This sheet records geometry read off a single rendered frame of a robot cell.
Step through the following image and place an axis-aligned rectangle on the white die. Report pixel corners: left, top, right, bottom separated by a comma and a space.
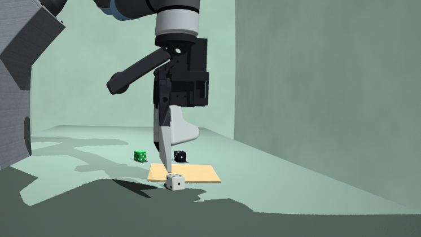
166, 173, 185, 191

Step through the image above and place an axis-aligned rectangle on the black die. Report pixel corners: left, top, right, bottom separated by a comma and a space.
174, 151, 186, 162

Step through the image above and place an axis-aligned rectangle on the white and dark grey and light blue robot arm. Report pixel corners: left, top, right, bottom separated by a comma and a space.
39, 0, 200, 95

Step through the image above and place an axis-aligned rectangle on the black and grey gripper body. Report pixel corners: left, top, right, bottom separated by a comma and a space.
153, 33, 209, 109

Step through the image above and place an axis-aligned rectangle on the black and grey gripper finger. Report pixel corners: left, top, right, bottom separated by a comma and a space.
154, 104, 159, 152
157, 80, 200, 173

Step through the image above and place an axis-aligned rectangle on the green die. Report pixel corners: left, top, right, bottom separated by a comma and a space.
134, 150, 146, 162

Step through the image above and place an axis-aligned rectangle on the tan flat mat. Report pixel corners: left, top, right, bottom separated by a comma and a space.
147, 164, 221, 183

